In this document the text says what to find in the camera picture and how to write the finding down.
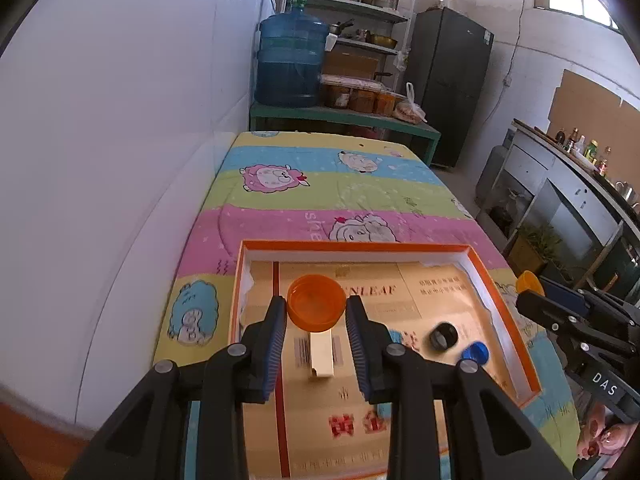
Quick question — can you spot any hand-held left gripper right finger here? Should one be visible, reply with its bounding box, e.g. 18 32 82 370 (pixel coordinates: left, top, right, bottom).
345 294 573 480

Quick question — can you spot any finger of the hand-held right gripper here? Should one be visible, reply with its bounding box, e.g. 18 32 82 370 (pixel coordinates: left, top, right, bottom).
539 276 640 333
516 290 636 361

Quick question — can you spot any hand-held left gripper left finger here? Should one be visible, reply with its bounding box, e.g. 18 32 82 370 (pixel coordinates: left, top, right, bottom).
65 295 290 480

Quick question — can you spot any orange bottle cap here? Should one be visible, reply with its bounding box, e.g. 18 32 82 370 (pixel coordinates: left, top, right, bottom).
286 274 347 333
516 270 546 296

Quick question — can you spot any gold lighter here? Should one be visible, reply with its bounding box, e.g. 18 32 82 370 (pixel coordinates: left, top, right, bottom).
306 331 337 378

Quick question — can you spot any shallow cream cardboard box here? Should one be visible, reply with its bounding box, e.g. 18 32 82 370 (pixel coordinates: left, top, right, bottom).
229 240 544 480

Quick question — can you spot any black bottle cap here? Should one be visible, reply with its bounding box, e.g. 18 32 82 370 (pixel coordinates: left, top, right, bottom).
429 323 459 352

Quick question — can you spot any blue bottle cap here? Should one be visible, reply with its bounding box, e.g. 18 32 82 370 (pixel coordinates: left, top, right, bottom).
459 341 490 363

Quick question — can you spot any person's right hand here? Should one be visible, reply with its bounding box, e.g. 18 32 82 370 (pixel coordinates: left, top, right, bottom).
575 404 640 471

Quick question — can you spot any potted green plant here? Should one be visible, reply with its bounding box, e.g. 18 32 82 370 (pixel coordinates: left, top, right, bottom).
510 225 563 273

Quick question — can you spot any glass jug with dark liquid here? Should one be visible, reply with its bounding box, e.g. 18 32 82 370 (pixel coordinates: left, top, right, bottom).
487 187 526 233

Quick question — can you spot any grey kitchen counter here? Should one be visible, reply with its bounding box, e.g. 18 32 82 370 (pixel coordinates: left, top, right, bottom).
502 119 640 306

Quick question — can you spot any grey gas cylinder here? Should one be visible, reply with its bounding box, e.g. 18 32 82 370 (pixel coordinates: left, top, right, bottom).
475 144 508 208

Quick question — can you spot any cartoon sheep printed blanket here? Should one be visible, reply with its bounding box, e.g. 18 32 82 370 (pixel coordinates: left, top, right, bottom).
152 130 583 480

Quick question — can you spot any green table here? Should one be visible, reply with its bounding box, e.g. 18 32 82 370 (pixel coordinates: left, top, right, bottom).
250 101 442 166

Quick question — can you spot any dark refrigerator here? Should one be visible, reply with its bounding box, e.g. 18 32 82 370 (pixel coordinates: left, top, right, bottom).
404 7 495 168

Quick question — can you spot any plastic bag of food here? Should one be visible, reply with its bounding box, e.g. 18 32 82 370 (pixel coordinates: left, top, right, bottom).
392 82 428 123

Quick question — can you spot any orange pickle jar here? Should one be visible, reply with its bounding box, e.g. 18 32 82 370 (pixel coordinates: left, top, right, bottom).
322 82 351 109
375 90 401 115
350 87 377 112

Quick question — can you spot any brown cardboard box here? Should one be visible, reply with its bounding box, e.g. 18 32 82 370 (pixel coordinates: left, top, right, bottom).
322 50 379 80

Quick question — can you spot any blue water jug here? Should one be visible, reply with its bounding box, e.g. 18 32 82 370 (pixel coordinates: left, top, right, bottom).
256 7 328 107

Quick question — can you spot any white metal shelf rack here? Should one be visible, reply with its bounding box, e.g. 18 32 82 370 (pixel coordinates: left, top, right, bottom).
280 0 420 108

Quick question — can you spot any cardboard sheet on wall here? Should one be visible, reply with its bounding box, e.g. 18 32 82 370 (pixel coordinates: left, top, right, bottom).
548 69 640 146

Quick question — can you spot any wall cable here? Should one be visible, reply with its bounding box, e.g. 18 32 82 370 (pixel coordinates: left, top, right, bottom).
500 0 531 86

